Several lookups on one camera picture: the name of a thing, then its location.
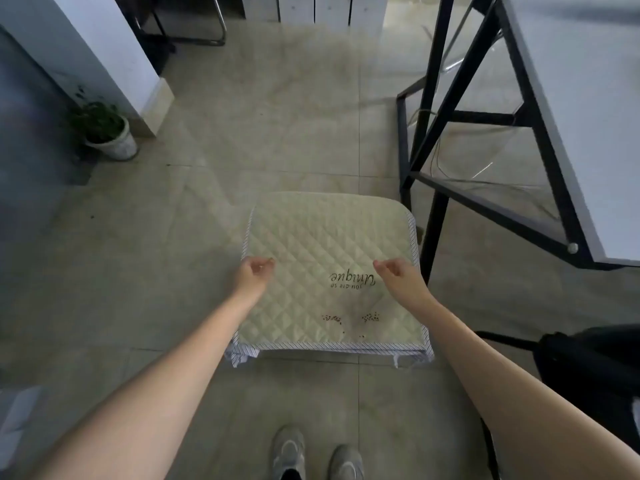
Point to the black metal desk frame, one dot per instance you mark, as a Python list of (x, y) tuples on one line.
[(547, 139)]

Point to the person's left hand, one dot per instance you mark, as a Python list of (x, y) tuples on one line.
[(252, 277)]

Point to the chrome frame black chair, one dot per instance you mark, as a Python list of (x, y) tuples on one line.
[(150, 34)]

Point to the person's left shoe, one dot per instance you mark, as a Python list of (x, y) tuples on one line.
[(289, 452)]

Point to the cream quilted cushion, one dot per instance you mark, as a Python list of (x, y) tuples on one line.
[(320, 244)]

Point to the person's left forearm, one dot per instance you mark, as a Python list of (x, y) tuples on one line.
[(165, 389)]

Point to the black mesh chair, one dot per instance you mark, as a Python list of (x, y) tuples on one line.
[(590, 367)]

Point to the person's right shoe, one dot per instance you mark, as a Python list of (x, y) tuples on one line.
[(346, 464)]

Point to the stack of white boxes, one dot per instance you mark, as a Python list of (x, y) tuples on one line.
[(320, 9)]

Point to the person's shoe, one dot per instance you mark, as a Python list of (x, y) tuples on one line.
[(289, 452), (346, 464)]

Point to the person's right forearm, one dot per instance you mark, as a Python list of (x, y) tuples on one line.
[(505, 389)]

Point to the potted plant in white pot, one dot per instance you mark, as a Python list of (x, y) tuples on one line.
[(112, 142)]

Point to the person's right hand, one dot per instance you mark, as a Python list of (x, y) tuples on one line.
[(402, 282)]

